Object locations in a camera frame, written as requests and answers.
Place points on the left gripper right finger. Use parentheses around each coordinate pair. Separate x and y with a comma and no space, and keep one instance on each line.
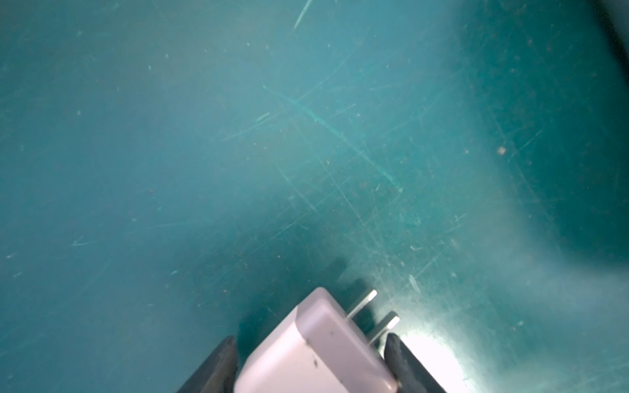
(411,375)

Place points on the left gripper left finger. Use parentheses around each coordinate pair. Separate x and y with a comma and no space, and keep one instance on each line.
(218,372)

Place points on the pink plug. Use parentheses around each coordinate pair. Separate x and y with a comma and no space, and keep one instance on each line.
(319,348)

